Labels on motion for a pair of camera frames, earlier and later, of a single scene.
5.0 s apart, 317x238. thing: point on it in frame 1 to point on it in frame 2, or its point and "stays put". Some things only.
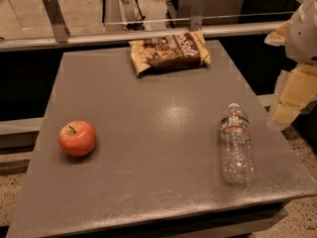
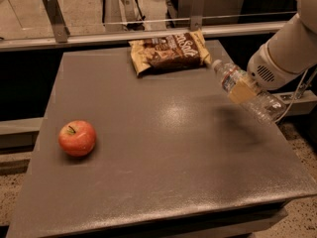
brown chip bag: [169, 52] stays put
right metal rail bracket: [197, 9] stays put
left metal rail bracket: [56, 16] stays put
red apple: [77, 138] stays put
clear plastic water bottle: [236, 143] to [264, 106]
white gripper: [303, 37] to [262, 70]
